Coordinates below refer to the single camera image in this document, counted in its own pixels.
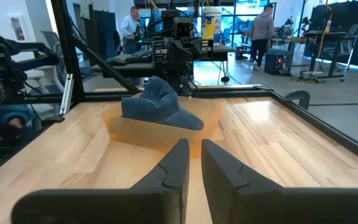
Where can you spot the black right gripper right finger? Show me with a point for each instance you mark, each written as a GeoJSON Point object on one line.
{"type": "Point", "coordinates": [228, 193]}

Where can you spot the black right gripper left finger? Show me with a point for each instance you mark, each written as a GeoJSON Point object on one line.
{"type": "Point", "coordinates": [166, 193]}

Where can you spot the blue denim hat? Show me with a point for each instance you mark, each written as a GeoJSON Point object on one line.
{"type": "Point", "coordinates": [157, 105]}

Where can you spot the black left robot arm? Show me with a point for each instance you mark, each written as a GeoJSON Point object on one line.
{"type": "Point", "coordinates": [176, 77]}

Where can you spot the white yellow wipes canister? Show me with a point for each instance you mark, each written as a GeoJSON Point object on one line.
{"type": "Point", "coordinates": [211, 25]}

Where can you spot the dark bag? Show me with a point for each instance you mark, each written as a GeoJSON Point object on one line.
{"type": "Point", "coordinates": [129, 57]}

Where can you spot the translucent orange plastic bin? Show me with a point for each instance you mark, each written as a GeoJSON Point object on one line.
{"type": "Point", "coordinates": [141, 133]}

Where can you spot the dark blue partition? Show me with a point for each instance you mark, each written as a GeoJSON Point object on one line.
{"type": "Point", "coordinates": [102, 34]}

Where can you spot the black computer tower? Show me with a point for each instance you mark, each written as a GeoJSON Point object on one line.
{"type": "Point", "coordinates": [277, 62]}

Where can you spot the silver aluminium bar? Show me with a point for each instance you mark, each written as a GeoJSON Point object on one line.
{"type": "Point", "coordinates": [66, 95]}

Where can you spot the white office chair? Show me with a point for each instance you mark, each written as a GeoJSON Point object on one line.
{"type": "Point", "coordinates": [53, 43]}

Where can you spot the standing desk with black legs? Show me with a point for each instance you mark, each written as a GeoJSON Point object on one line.
{"type": "Point", "coordinates": [322, 34]}

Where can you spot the black monitor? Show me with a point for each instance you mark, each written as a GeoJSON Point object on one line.
{"type": "Point", "coordinates": [340, 15]}

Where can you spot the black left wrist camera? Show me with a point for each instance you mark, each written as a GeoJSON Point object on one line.
{"type": "Point", "coordinates": [182, 27]}

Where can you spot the black aluminium table frame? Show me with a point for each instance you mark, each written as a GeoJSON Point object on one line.
{"type": "Point", "coordinates": [67, 62]}

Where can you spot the framed wall sign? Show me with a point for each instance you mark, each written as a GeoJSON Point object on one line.
{"type": "Point", "coordinates": [17, 28]}

